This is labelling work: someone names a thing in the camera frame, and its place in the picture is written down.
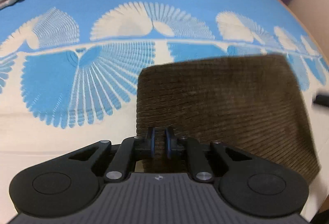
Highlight dark brown corduroy pants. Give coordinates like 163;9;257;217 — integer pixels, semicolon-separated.
136;55;320;183

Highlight blue white patterned bedsheet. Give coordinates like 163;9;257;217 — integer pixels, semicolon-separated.
1;0;328;223

